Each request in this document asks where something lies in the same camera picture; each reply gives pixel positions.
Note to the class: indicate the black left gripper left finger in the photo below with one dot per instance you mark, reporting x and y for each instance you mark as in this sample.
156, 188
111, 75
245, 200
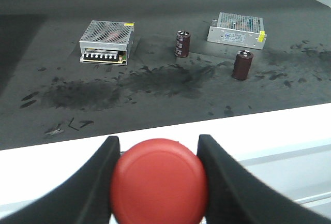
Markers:
83, 198

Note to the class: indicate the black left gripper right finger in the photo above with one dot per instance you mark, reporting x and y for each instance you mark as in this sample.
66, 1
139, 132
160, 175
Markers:
236, 196

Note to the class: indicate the red mushroom push button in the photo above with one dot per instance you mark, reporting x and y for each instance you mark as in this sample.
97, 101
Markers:
159, 181

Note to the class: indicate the front dark red capacitor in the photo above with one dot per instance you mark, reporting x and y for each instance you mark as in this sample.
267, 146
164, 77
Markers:
242, 64

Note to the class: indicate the dark red capacitor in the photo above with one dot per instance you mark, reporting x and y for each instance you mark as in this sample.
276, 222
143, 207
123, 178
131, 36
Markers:
182, 43
242, 64

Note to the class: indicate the left mesh power supply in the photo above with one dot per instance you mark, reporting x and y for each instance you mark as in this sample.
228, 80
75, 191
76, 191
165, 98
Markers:
107, 42

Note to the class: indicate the mesh power supply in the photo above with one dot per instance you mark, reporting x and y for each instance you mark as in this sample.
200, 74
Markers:
238, 30
107, 42

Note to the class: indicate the right mesh power supply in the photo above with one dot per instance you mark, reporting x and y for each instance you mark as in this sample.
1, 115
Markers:
238, 30

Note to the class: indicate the rear dark red capacitor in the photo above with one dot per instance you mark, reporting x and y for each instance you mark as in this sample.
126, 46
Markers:
182, 43

